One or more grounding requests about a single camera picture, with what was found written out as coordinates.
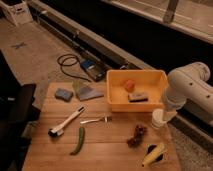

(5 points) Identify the dark purple grape bunch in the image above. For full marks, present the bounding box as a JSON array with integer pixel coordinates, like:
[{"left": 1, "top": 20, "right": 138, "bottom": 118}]
[{"left": 127, "top": 125, "right": 147, "bottom": 148}]

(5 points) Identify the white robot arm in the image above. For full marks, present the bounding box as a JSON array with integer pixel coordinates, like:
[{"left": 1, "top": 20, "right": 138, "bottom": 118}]
[{"left": 161, "top": 62, "right": 213, "bottom": 122}]

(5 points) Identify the white paper cup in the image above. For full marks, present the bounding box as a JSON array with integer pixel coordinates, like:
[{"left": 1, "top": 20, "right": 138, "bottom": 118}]
[{"left": 151, "top": 109, "right": 165, "bottom": 129}]

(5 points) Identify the yellow plastic bin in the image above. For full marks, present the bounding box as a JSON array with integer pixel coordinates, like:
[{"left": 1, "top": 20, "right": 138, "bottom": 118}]
[{"left": 106, "top": 70, "right": 168, "bottom": 112}]

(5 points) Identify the yellow corn cob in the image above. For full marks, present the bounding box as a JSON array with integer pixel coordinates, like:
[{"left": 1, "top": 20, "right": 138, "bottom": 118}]
[{"left": 142, "top": 143, "right": 166, "bottom": 167}]

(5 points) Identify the small black bowl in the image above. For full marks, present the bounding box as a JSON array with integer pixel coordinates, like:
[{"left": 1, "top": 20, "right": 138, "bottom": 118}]
[{"left": 146, "top": 145, "right": 164, "bottom": 162}]

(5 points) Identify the orange fruit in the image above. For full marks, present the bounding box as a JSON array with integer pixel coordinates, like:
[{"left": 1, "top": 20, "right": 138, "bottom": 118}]
[{"left": 124, "top": 80, "right": 135, "bottom": 92}]

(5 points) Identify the silver metal fork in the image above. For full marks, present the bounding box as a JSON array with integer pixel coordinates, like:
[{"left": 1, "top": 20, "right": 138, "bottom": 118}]
[{"left": 80, "top": 116, "right": 112, "bottom": 124}]

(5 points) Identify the blue black electronic box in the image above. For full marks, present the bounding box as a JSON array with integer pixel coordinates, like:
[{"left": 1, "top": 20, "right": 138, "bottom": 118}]
[{"left": 80, "top": 59, "right": 105, "bottom": 82}]

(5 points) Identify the grey green folded cloth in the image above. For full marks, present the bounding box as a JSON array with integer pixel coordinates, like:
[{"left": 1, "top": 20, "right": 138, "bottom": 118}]
[{"left": 73, "top": 81, "right": 104, "bottom": 101}]

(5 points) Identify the green cucumber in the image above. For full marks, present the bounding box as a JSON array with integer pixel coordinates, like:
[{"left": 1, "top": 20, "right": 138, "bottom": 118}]
[{"left": 70, "top": 127, "right": 85, "bottom": 155}]

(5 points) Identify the blue sponge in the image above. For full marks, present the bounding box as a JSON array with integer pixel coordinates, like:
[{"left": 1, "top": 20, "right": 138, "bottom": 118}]
[{"left": 55, "top": 88, "right": 73, "bottom": 102}]

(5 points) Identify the white black dish brush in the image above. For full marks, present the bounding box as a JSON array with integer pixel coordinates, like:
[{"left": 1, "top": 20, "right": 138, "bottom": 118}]
[{"left": 48, "top": 107, "right": 85, "bottom": 137}]

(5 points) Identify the black chair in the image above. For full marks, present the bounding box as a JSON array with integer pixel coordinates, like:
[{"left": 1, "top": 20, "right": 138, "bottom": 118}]
[{"left": 0, "top": 50, "right": 40, "bottom": 171}]

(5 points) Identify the white cardboard box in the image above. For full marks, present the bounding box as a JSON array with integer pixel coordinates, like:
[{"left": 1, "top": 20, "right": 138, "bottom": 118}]
[{"left": 0, "top": 0, "right": 33, "bottom": 26}]

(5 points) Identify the black cable loop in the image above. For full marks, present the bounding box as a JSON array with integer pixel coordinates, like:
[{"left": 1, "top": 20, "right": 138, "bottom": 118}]
[{"left": 56, "top": 53, "right": 93, "bottom": 83}]

